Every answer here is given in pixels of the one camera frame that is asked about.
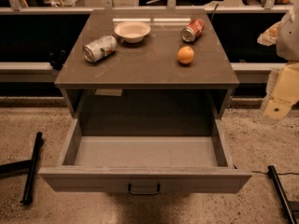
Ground grey cabinet with top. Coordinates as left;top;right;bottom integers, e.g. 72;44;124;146
55;7;239;113

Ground black drawer handle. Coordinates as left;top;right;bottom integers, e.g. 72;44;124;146
128;184;161;196

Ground black cable on floor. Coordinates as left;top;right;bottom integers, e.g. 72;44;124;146
251;170;299;176

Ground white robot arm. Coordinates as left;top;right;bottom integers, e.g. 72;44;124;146
257;5;299;120

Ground black clamp on rail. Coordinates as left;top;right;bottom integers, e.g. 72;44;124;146
49;50;66;70

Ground black stand leg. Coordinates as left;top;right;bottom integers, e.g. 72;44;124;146
0;132;44;205
267;165;299;224

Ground white bowl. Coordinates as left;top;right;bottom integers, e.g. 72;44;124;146
114;21;150;44

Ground red soda can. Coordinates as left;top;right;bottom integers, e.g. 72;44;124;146
181;19;205;43

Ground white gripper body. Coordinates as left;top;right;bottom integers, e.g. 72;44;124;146
263;68;282;109

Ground white green soda can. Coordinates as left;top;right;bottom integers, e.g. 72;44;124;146
82;35;117;63

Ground white paper label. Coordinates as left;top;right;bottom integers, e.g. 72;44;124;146
94;89;122;96

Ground open grey top drawer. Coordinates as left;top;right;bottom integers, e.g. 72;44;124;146
39;120;251;194

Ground black stand leg right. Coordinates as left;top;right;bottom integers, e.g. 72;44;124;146
267;165;299;224

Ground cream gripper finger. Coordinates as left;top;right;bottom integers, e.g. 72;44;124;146
257;21;280;46
263;62;299;119

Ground orange fruit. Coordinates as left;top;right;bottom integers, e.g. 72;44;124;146
177;46;194;64

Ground black stand leg left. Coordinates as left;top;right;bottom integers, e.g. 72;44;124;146
0;132;44;205

